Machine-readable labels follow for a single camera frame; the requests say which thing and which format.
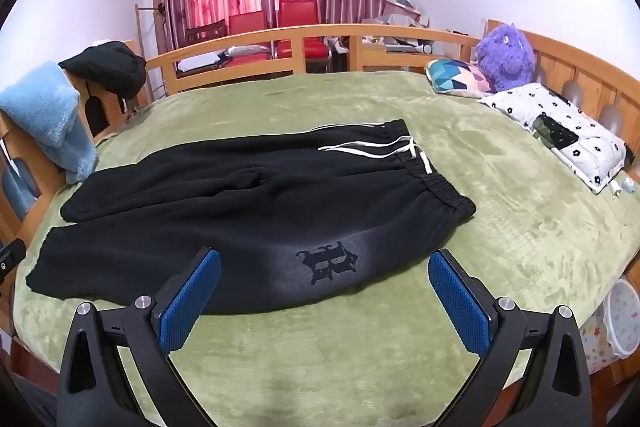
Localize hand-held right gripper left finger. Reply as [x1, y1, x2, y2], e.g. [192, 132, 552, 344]
[56, 247, 223, 427]

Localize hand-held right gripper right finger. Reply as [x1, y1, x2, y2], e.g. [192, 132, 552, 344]
[427, 248, 594, 427]

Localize black pants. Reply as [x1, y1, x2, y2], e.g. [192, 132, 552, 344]
[25, 119, 477, 316]

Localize green bed blanket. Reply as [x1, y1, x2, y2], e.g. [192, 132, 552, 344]
[12, 71, 640, 427]

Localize star-print storage box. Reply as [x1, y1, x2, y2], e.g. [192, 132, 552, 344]
[581, 311, 622, 375]

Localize light blue fluffy cloth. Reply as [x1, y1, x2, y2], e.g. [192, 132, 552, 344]
[0, 61, 99, 186]

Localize white plastic basin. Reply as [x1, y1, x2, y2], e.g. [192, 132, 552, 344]
[603, 279, 640, 359]

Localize white flower-print pillow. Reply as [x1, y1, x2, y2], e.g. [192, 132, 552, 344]
[479, 82, 629, 194]

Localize black garment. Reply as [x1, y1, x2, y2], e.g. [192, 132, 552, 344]
[58, 40, 147, 102]

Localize geometric patterned pillow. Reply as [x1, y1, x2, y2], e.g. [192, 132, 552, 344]
[425, 59, 497, 98]

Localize purple plush toy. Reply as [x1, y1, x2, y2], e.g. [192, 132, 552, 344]
[474, 24, 537, 93]

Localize wooden coat rack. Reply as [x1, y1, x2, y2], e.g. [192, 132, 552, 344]
[134, 2, 168, 100]

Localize dark wooden chair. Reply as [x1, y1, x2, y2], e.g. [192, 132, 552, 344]
[184, 20, 229, 48]

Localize red chair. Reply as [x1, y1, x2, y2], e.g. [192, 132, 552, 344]
[276, 0, 332, 60]
[227, 10, 274, 68]

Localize pile of cardboard and papers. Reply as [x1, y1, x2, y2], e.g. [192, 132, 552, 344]
[325, 0, 437, 58]

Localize white charger with cable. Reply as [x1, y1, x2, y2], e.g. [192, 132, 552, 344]
[607, 176, 637, 198]

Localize wooden bed frame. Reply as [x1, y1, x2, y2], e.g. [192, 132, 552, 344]
[0, 19, 640, 388]

